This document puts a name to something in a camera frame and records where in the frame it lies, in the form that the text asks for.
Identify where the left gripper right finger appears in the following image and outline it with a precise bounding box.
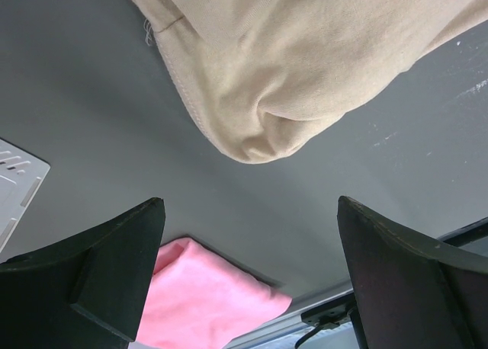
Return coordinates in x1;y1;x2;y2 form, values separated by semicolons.
337;197;487;348

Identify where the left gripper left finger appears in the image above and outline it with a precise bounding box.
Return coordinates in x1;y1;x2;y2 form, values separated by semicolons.
1;197;165;348

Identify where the beige t shirt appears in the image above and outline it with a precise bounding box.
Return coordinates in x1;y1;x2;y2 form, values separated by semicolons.
131;0;487;164

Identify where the pink folded t shirt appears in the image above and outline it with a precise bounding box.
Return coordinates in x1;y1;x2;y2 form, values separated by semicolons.
136;238;292;348

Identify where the white perforated file organizer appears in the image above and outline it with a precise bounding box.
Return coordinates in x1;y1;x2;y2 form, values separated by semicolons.
0;139;50;250

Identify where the aluminium mounting rail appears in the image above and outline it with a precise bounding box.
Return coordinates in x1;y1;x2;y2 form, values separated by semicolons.
226;280;352;348

